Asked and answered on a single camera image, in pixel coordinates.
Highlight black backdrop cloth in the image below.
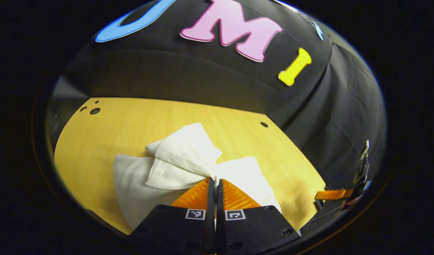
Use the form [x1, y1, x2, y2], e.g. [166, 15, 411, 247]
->
[47, 0, 387, 227]

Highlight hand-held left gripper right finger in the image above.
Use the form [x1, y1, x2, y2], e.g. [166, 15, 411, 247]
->
[217, 179, 302, 254]

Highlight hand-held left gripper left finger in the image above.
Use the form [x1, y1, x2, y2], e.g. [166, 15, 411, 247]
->
[130, 177, 216, 254]

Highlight white jeans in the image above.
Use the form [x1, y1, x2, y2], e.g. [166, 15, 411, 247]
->
[113, 123, 282, 230]

